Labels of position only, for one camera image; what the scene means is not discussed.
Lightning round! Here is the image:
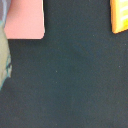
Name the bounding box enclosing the pink tray mat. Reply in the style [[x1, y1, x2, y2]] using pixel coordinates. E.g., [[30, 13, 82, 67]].
[[5, 0, 45, 39]]

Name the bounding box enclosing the grey-teal gripper finger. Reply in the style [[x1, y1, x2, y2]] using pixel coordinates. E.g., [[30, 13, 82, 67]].
[[0, 26, 14, 90]]

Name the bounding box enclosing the yellow butter box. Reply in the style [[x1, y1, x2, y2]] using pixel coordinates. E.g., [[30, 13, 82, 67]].
[[110, 0, 128, 33]]

